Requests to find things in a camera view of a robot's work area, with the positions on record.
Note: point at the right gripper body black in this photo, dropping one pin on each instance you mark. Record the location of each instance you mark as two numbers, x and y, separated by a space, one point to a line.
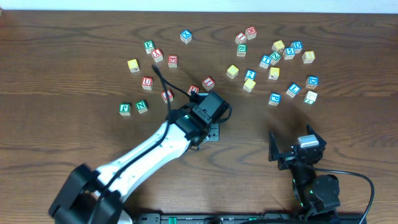
292 154

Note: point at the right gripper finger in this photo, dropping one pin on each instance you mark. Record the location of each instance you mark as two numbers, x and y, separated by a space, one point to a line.
310 131
273 149

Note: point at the yellow block far left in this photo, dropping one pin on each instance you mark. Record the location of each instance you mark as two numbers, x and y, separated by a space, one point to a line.
133 65

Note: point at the red E block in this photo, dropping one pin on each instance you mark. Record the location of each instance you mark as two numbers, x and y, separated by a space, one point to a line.
173 61

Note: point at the blue D block top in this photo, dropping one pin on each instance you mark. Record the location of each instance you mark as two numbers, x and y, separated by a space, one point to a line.
297 46

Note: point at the yellow K block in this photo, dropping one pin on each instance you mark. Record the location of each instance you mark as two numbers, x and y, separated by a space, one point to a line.
274 73

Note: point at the green white block right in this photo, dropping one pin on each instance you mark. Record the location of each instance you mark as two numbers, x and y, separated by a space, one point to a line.
310 97

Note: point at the blue D block right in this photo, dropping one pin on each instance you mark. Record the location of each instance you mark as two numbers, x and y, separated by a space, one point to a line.
312 82

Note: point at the red I block top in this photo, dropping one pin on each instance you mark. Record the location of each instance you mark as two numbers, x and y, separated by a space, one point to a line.
241 38

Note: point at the blue T block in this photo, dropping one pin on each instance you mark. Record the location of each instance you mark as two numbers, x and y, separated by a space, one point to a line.
265 61

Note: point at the red U block centre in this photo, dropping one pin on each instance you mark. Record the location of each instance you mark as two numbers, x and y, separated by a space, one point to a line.
193 88

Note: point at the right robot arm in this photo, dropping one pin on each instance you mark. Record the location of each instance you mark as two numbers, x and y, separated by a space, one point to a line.
317 194

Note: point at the blue L block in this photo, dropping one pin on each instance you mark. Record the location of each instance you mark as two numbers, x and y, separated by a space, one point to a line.
293 90

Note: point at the blue d block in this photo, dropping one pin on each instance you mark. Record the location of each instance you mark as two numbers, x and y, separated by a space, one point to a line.
297 46
312 82

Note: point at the blue P block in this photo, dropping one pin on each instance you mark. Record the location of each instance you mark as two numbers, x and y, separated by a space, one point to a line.
274 99

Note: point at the yellow 8 block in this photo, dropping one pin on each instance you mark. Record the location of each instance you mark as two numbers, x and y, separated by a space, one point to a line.
308 57

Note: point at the red i block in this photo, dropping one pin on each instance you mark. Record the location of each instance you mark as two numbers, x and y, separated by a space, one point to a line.
241 38
208 83

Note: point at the yellow block centre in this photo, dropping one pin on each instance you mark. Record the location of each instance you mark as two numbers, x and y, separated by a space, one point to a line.
232 71

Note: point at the green J block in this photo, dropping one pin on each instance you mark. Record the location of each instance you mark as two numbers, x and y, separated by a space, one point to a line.
125 109

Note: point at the yellow block below 2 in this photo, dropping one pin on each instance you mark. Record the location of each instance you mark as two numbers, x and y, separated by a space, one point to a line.
249 85

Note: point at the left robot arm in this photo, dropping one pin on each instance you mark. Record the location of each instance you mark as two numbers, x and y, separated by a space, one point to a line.
98 196

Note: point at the green Z block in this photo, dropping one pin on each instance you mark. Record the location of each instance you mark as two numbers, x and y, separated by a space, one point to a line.
275 57

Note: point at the blue 2 block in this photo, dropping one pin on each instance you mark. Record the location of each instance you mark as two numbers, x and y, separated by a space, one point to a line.
250 74

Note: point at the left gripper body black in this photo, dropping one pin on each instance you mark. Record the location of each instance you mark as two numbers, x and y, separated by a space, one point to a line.
213 133

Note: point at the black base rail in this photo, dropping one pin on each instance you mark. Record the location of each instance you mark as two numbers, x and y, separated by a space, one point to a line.
245 218

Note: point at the green F block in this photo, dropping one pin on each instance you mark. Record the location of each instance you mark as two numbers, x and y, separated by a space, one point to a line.
149 46

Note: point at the green N block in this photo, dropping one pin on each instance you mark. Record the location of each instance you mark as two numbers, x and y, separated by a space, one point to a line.
141 106

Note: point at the red H block top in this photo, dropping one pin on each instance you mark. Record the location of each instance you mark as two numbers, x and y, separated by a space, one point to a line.
250 33

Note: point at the blue 5 block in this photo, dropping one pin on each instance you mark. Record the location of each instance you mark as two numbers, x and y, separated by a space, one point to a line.
288 53

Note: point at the blue X block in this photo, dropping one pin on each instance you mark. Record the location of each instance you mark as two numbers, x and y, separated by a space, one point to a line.
186 36

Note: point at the green B block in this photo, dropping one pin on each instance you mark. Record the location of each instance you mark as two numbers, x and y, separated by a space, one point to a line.
242 50

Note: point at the yellow block top right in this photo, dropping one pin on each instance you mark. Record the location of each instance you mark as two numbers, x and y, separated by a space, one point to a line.
278 46

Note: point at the red u block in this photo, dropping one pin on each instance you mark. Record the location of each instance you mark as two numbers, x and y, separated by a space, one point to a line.
147 83
193 88

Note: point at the red I block centre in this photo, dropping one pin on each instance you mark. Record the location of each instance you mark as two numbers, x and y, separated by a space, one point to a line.
208 83

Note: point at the red U block left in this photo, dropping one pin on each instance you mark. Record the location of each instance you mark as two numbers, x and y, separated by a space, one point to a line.
147 83

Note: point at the red A block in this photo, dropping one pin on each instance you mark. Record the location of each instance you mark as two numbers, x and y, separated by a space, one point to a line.
167 96

